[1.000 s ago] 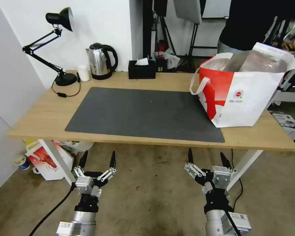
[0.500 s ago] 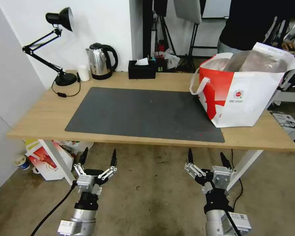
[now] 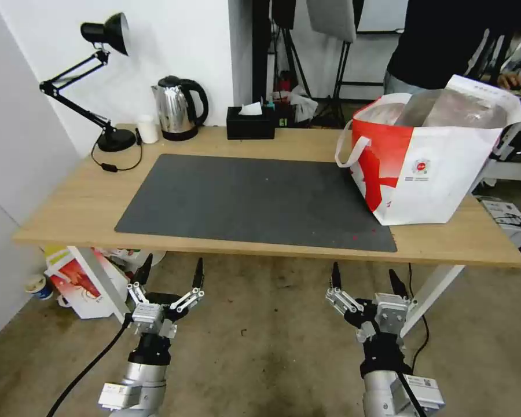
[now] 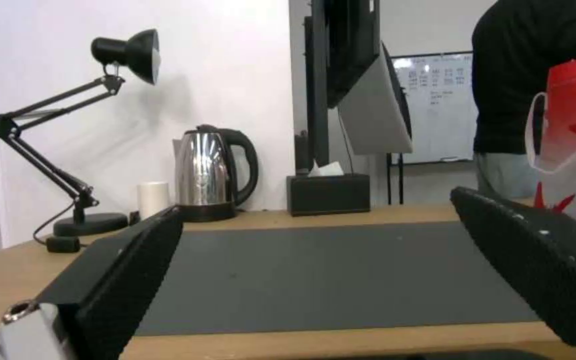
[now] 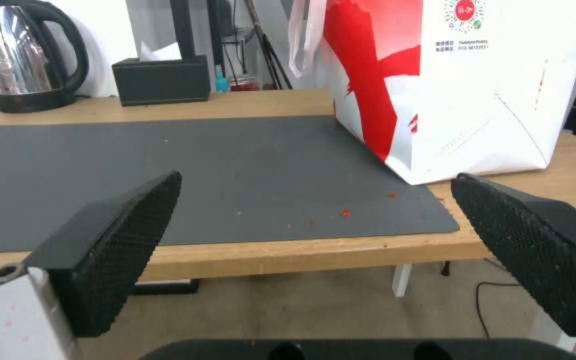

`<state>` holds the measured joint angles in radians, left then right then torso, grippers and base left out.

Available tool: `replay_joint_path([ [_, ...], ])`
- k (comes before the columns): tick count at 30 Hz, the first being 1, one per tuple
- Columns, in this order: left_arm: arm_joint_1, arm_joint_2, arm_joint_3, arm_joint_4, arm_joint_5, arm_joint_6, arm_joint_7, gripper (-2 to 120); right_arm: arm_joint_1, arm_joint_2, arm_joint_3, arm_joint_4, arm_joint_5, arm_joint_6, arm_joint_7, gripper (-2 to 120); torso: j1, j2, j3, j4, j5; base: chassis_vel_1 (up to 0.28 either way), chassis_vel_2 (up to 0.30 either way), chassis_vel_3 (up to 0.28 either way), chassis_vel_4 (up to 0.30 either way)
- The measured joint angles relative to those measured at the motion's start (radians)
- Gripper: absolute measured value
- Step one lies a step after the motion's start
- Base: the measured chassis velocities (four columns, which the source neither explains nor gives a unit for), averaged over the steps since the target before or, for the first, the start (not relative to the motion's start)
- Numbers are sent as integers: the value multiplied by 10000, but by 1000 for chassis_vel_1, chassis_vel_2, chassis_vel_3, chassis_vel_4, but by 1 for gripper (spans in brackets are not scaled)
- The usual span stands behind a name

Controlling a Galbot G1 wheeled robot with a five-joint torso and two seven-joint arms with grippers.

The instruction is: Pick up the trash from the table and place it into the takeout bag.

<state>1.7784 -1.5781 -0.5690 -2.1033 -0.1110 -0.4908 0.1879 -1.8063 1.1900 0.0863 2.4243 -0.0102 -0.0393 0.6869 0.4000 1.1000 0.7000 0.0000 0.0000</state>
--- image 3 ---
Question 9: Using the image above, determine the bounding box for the white printed carton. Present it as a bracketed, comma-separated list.
[479, 196, 521, 232]

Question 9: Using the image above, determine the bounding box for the dark grey desk mat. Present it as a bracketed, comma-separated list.
[114, 153, 398, 254]

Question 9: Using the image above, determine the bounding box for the black desk lamp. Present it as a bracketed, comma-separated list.
[39, 12, 138, 153]

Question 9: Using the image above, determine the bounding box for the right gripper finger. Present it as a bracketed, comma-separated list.
[388, 269, 418, 310]
[325, 261, 365, 316]

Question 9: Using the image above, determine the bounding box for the red white cardboard box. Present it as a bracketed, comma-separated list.
[43, 246, 129, 320]

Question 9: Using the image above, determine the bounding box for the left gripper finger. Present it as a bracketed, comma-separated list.
[127, 254, 153, 309]
[170, 258, 207, 315]

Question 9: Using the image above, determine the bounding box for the black floor cable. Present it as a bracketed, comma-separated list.
[407, 262, 431, 371]

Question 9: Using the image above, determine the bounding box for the grey fabric panel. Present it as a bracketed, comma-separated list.
[305, 0, 358, 43]

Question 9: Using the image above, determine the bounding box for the black lamp power cord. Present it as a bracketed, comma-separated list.
[90, 127, 144, 174]

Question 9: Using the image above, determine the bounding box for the black tripod stand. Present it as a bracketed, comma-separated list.
[267, 0, 318, 103]

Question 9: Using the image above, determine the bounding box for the red white takeout bag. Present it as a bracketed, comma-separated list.
[333, 74, 521, 227]

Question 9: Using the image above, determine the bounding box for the small black green device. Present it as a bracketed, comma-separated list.
[262, 98, 294, 129]

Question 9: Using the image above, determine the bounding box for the crumpled white plastic bag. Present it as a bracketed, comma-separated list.
[289, 84, 320, 125]

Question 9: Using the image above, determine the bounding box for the black tissue box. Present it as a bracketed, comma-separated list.
[225, 105, 277, 141]

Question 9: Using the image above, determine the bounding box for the small white cup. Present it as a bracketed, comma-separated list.
[136, 114, 160, 145]

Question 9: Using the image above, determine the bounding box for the instant noodle cup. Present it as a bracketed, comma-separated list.
[25, 274, 54, 302]

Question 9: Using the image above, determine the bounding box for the person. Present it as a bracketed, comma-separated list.
[383, 0, 521, 96]

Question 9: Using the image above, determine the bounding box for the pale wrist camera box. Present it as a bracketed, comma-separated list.
[130, 303, 177, 339]
[355, 292, 410, 346]

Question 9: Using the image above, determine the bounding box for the steel electric kettle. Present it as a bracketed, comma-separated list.
[151, 75, 211, 142]

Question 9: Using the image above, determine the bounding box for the white table leg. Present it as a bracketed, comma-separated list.
[67, 246, 131, 325]
[398, 264, 466, 341]

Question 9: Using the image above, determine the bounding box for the black robot wrist cable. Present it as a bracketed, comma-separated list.
[47, 319, 129, 417]
[392, 371, 429, 417]

